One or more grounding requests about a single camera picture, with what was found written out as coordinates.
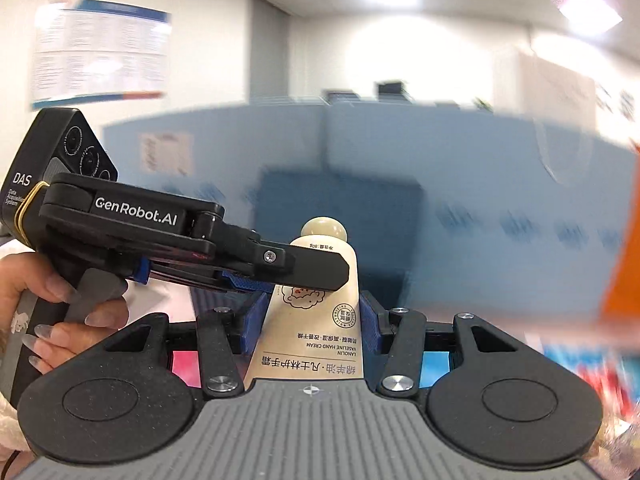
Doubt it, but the cream hand cream tube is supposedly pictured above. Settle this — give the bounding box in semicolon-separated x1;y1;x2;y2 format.
244;217;363;388

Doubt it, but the person's left hand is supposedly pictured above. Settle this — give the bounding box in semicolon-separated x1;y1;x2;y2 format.
1;252;129;375

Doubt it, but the orange box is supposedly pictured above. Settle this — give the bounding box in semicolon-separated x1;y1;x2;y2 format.
600;143;640;320

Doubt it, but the black camera module left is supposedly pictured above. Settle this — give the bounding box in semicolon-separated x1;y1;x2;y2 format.
1;107;118;245

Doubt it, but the wall notice board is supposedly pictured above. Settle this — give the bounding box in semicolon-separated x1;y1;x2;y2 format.
30;0;171;110

